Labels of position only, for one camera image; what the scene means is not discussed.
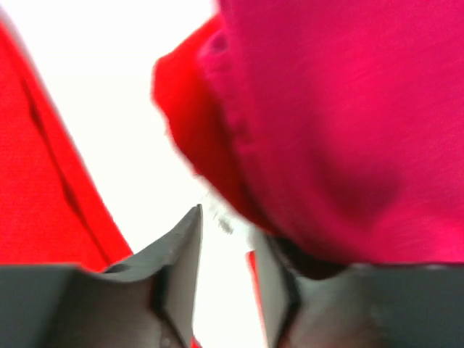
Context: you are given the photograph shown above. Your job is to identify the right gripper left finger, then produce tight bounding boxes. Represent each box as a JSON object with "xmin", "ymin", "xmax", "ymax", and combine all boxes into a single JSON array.
[{"xmin": 1, "ymin": 206, "xmax": 202, "ymax": 347}]

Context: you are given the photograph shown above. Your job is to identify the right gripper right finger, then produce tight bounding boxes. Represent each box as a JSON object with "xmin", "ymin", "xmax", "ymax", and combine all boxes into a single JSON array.
[{"xmin": 254, "ymin": 232, "xmax": 463, "ymax": 347}]

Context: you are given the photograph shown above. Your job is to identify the red t-shirt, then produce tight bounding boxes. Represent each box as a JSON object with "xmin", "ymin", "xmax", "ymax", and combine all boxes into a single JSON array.
[
  {"xmin": 152, "ymin": 15, "xmax": 275, "ymax": 233},
  {"xmin": 1, "ymin": 25, "xmax": 131, "ymax": 271}
]

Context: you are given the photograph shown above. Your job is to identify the folded red t-shirt in stack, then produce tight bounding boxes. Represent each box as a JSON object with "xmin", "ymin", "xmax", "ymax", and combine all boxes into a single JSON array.
[{"xmin": 152, "ymin": 15, "xmax": 275, "ymax": 233}]

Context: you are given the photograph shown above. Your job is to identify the folded magenta t-shirt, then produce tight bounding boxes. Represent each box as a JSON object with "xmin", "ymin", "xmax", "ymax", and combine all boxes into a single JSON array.
[{"xmin": 202, "ymin": 1, "xmax": 463, "ymax": 263}]

